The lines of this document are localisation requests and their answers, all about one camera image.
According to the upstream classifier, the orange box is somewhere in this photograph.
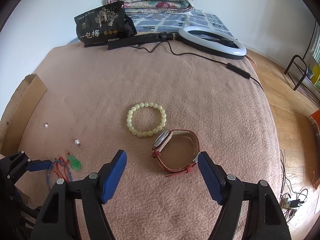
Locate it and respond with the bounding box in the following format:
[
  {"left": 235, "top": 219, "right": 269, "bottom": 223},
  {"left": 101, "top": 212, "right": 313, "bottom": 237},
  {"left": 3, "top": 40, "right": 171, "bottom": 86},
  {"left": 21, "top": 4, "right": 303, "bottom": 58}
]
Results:
[{"left": 309, "top": 110, "right": 320, "bottom": 137}]

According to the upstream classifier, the black snack bag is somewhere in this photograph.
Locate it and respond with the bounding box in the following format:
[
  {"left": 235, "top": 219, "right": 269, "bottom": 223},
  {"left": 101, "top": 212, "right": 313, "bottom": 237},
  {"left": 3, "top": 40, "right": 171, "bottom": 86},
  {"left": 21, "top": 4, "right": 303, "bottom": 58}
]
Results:
[{"left": 74, "top": 1, "right": 137, "bottom": 47}]

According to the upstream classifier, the white ring light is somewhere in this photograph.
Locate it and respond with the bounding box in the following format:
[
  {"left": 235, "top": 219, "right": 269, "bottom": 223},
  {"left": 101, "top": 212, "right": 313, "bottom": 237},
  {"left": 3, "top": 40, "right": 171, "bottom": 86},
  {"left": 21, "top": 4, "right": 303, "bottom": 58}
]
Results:
[{"left": 177, "top": 26, "right": 247, "bottom": 60}]

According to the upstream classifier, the blue checked bed sheet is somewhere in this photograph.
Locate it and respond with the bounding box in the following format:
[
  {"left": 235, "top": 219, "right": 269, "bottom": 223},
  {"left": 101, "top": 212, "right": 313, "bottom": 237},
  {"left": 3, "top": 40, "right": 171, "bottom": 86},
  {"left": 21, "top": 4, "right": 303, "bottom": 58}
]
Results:
[{"left": 129, "top": 10, "right": 233, "bottom": 37}]

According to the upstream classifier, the black metal rack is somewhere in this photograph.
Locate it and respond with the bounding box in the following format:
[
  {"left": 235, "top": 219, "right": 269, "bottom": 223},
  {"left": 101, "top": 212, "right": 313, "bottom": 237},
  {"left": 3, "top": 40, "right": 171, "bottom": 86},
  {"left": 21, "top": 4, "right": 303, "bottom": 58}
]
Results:
[{"left": 284, "top": 54, "right": 319, "bottom": 106}]

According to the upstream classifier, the power strip with cables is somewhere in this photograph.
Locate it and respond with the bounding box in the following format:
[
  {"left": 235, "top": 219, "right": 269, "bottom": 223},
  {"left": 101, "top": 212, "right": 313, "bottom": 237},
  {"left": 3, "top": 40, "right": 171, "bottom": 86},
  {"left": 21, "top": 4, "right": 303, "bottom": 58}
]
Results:
[{"left": 278, "top": 149, "right": 319, "bottom": 227}]

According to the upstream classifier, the yellow beaded bracelet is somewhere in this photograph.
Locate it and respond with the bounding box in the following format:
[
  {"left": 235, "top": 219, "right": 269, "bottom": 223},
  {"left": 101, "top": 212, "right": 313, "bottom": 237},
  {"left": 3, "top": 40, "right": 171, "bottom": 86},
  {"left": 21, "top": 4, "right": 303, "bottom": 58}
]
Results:
[{"left": 126, "top": 101, "right": 168, "bottom": 138}]

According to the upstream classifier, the black tripod stand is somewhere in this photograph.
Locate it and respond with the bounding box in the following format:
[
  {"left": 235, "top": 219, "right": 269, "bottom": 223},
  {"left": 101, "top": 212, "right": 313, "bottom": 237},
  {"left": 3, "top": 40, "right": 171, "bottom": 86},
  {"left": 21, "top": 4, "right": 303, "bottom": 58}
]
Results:
[{"left": 107, "top": 32, "right": 178, "bottom": 50}]

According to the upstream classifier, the blue bangle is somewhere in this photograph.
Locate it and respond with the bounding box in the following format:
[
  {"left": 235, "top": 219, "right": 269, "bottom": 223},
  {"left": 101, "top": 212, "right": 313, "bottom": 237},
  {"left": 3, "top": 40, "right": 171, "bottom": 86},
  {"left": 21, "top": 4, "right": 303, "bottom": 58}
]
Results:
[{"left": 46, "top": 157, "right": 73, "bottom": 187}]

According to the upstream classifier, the green jade pendant red cord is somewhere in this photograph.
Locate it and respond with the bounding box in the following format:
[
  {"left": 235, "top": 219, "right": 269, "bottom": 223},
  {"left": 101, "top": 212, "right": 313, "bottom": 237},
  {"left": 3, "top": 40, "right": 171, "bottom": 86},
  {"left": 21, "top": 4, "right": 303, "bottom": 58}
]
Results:
[{"left": 53, "top": 151, "right": 83, "bottom": 183}]

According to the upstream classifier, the watch with red strap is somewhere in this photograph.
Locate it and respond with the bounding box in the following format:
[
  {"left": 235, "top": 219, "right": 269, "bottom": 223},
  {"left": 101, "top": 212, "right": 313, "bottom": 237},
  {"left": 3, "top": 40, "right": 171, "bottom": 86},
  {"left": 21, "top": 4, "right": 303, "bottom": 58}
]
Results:
[{"left": 152, "top": 129, "right": 200, "bottom": 177}]

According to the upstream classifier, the cardboard box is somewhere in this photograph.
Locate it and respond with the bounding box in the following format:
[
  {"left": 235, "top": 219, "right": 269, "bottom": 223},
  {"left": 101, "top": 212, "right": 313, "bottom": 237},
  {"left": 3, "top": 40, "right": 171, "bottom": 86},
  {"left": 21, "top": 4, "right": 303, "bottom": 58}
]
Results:
[{"left": 1, "top": 74, "right": 47, "bottom": 156}]

